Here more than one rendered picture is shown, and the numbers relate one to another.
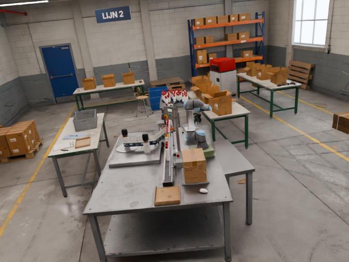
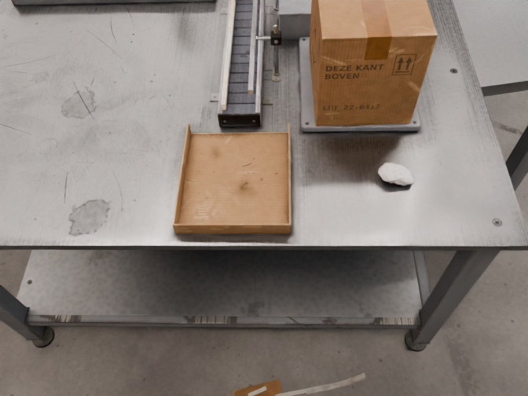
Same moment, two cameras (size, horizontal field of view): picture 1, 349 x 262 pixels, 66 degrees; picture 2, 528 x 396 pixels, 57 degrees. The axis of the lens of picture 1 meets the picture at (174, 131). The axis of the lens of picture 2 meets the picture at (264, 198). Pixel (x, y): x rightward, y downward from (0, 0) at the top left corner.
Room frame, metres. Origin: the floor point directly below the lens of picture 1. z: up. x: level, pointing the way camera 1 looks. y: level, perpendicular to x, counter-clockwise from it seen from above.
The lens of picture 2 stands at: (1.69, 0.05, 1.78)
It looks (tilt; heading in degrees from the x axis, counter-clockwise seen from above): 56 degrees down; 2
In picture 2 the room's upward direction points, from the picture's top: 4 degrees counter-clockwise
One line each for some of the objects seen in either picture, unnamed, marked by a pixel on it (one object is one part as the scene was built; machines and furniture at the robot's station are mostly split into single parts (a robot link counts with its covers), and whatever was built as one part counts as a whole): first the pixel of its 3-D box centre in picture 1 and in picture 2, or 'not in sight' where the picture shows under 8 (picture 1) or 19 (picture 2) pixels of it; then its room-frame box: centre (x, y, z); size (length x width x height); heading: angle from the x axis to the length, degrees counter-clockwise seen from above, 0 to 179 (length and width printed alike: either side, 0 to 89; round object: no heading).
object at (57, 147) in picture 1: (63, 146); not in sight; (4.05, 1.83, 0.81); 0.38 x 0.36 x 0.02; 8
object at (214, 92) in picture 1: (217, 97); not in sight; (5.39, -0.95, 0.96); 0.53 x 0.45 x 0.37; 100
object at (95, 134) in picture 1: (85, 149); not in sight; (4.77, 1.73, 0.40); 1.90 x 0.75 x 0.80; 8
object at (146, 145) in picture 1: (146, 143); not in sight; (3.32, 0.39, 1.03); 0.09 x 0.09 x 0.30
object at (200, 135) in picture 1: (200, 135); not in sight; (3.30, -0.34, 1.07); 0.13 x 0.12 x 0.14; 68
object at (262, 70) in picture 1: (262, 71); not in sight; (7.43, -2.58, 0.97); 0.42 x 0.39 x 0.37; 96
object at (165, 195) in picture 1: (167, 193); (236, 175); (2.39, 0.14, 0.85); 0.30 x 0.26 x 0.04; 178
